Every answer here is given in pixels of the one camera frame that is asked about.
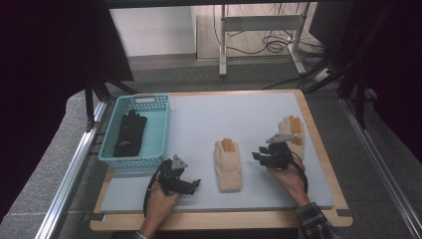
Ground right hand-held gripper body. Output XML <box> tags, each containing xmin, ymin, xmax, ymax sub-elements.
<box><xmin>262</xmin><ymin>132</ymin><xmax>300</xmax><ymax>171</ymax></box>

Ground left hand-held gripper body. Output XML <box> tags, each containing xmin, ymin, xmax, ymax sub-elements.
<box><xmin>156</xmin><ymin>153</ymin><xmax>197</xmax><ymax>196</ymax></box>

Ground cream knitted glove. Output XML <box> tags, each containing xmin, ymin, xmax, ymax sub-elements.
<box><xmin>278</xmin><ymin>115</ymin><xmax>306</xmax><ymax>161</ymax></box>
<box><xmin>213</xmin><ymin>137</ymin><xmax>243</xmax><ymax>193</ymax></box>

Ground teal plastic basket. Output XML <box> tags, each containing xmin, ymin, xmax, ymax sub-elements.
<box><xmin>98</xmin><ymin>94</ymin><xmax>171</xmax><ymax>169</ymax></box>

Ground black glove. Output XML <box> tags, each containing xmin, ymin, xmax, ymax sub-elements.
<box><xmin>112</xmin><ymin>109</ymin><xmax>148</xmax><ymax>158</ymax></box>

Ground person's right hand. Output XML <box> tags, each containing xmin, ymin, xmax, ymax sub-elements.
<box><xmin>267</xmin><ymin>161</ymin><xmax>311</xmax><ymax>207</ymax></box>

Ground person's left hand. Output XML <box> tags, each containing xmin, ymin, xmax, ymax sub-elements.
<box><xmin>144</xmin><ymin>180</ymin><xmax>182</xmax><ymax>229</ymax></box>

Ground grey table mat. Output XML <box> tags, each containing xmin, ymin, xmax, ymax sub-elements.
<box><xmin>99</xmin><ymin>92</ymin><xmax>334</xmax><ymax>214</ymax></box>

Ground white power strip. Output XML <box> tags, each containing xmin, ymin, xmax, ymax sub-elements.
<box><xmin>313</xmin><ymin>67</ymin><xmax>331</xmax><ymax>83</ymax></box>

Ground black stand legs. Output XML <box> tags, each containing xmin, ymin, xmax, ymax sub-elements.
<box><xmin>304</xmin><ymin>55</ymin><xmax>370</xmax><ymax>130</ymax></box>
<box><xmin>84</xmin><ymin>73</ymin><xmax>139</xmax><ymax>131</ymax></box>

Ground black curtain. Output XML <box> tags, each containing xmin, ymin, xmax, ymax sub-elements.
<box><xmin>308</xmin><ymin>0</ymin><xmax>422</xmax><ymax>164</ymax></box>
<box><xmin>0</xmin><ymin>0</ymin><xmax>135</xmax><ymax>221</ymax></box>

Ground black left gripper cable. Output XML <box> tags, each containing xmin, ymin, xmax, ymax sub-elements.
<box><xmin>142</xmin><ymin>159</ymin><xmax>173</xmax><ymax>214</ymax></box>

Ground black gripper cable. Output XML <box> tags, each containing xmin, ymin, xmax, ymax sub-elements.
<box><xmin>142</xmin><ymin>159</ymin><xmax>173</xmax><ymax>214</ymax></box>
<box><xmin>288</xmin><ymin>150</ymin><xmax>310</xmax><ymax>195</ymax></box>

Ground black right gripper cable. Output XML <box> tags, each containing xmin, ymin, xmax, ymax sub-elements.
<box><xmin>288</xmin><ymin>150</ymin><xmax>310</xmax><ymax>195</ymax></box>

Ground aluminium rail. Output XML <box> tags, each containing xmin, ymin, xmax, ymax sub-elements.
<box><xmin>34</xmin><ymin>101</ymin><xmax>109</xmax><ymax>239</ymax></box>
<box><xmin>339</xmin><ymin>97</ymin><xmax>422</xmax><ymax>239</ymax></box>

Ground black floor cables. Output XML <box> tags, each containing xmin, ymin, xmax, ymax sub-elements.
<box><xmin>212</xmin><ymin>3</ymin><xmax>330</xmax><ymax>58</ymax></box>

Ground white metal desk frame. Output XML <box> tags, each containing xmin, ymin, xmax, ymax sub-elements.
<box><xmin>218</xmin><ymin>3</ymin><xmax>309</xmax><ymax>79</ymax></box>

